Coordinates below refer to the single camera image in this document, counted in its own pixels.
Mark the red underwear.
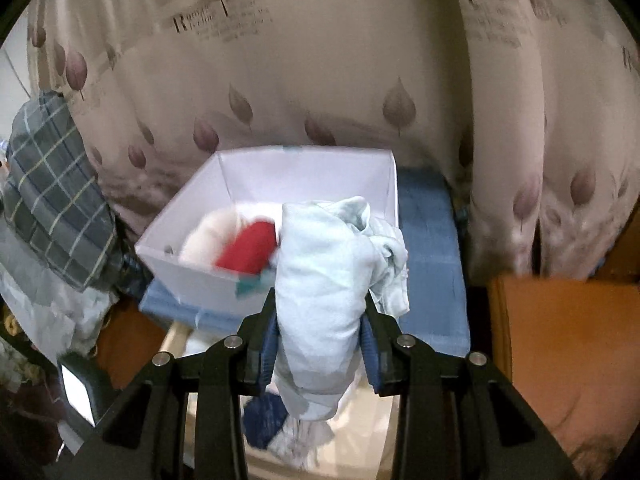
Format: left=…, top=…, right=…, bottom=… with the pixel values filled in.
left=215, top=220, right=278, bottom=276

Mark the dark blue underwear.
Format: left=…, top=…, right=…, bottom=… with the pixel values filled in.
left=242, top=392, right=290, bottom=451

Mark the white crumpled cloth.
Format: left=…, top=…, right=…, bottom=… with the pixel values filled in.
left=0, top=225, right=121, bottom=356

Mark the white cardboard box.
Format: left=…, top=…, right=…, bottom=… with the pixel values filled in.
left=135, top=146, right=399, bottom=311

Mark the light blue underwear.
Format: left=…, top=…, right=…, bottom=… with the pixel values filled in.
left=274, top=196, right=411, bottom=423

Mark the blue checked cloth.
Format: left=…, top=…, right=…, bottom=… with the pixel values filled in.
left=139, top=167, right=471, bottom=356

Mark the light wooden drawer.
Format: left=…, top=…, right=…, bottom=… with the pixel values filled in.
left=160, top=322, right=401, bottom=480

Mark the leaf print beige curtain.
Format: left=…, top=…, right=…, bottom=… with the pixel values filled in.
left=27, top=0, right=640, bottom=281

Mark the white blue striped underwear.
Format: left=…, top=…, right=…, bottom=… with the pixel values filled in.
left=267, top=412, right=336, bottom=463

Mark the grey plaid cloth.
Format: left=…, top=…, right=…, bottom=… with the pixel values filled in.
left=2, top=91, right=126, bottom=291

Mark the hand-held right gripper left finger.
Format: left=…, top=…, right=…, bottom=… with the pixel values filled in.
left=60, top=287, right=281, bottom=480

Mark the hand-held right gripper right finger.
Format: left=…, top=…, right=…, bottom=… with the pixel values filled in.
left=362, top=295, right=581, bottom=480

